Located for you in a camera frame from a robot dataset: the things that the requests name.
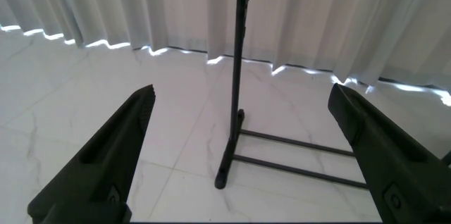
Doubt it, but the black clothes rack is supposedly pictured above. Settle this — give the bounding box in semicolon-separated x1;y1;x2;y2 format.
214;0;451;190

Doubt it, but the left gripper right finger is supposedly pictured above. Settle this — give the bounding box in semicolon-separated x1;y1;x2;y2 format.
327;82;451;224

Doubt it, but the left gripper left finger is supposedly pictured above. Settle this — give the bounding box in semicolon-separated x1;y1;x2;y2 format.
27;84;156;224

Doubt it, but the white curtain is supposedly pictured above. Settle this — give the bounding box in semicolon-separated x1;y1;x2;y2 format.
0;0;451;93

